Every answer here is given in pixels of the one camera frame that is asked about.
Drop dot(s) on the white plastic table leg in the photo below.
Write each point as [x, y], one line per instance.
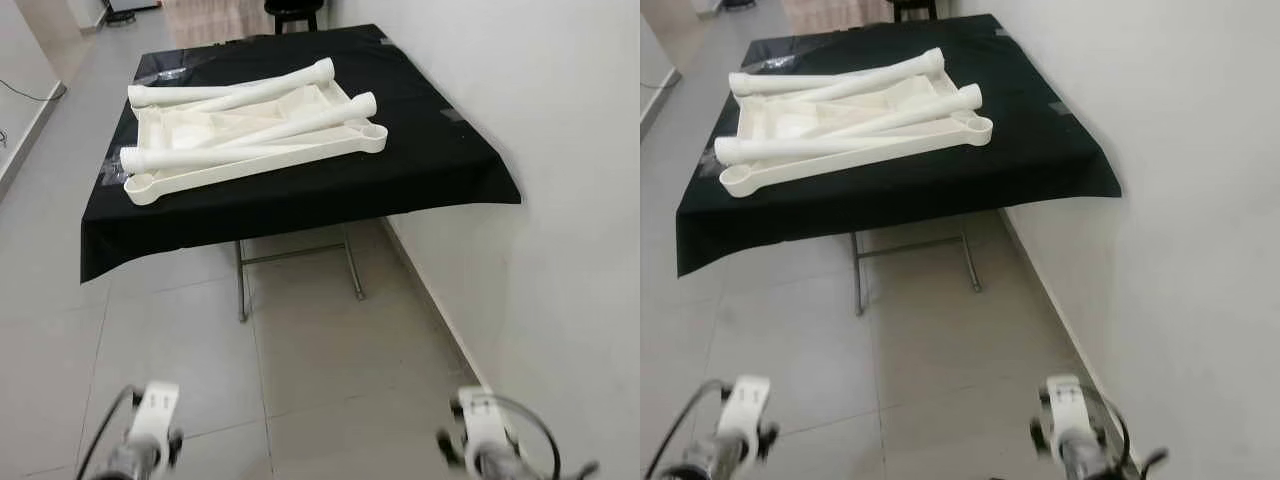
[760, 84]
[320, 115]
[900, 70]
[930, 108]
[290, 82]
[760, 150]
[160, 158]
[160, 96]

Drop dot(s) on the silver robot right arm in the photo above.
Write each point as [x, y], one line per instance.
[1085, 460]
[497, 465]

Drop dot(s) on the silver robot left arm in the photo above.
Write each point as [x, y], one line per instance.
[715, 465]
[125, 462]

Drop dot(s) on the white plastic table top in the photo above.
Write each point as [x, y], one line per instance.
[142, 190]
[738, 180]

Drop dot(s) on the clear tape patch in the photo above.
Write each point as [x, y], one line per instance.
[170, 65]
[775, 62]
[112, 172]
[712, 165]

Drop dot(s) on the black tablecloth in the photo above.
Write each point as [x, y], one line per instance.
[1040, 150]
[420, 160]

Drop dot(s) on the beige cloth covered table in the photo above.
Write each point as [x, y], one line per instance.
[830, 12]
[215, 18]

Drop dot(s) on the black round stool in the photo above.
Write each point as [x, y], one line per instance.
[290, 8]
[912, 8]

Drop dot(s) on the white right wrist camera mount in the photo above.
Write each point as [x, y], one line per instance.
[1068, 405]
[485, 412]

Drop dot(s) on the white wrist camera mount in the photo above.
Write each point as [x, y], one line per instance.
[747, 400]
[485, 412]
[1068, 405]
[157, 405]

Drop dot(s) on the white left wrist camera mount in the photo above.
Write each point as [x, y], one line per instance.
[157, 405]
[747, 400]

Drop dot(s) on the metal table frame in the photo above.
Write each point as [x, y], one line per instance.
[243, 290]
[858, 285]

